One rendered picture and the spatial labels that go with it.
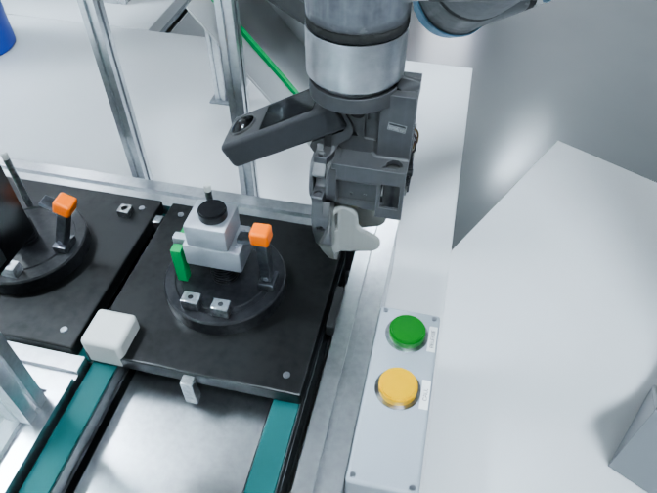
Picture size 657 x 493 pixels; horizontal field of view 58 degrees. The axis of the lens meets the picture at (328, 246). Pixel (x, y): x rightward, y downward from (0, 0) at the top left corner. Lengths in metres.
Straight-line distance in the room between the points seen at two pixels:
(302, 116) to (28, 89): 0.94
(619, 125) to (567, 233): 1.92
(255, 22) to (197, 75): 0.47
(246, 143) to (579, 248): 0.60
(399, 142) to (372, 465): 0.30
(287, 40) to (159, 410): 0.51
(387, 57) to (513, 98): 2.47
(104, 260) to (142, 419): 0.20
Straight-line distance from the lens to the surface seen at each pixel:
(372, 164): 0.49
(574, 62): 3.27
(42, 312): 0.75
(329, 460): 0.60
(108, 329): 0.68
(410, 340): 0.66
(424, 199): 0.98
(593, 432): 0.79
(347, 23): 0.42
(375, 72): 0.44
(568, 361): 0.83
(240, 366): 0.64
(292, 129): 0.49
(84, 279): 0.76
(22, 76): 1.41
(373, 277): 0.72
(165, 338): 0.68
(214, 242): 0.62
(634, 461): 0.74
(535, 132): 2.71
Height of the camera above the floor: 1.51
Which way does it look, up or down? 47 degrees down
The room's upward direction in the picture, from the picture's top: straight up
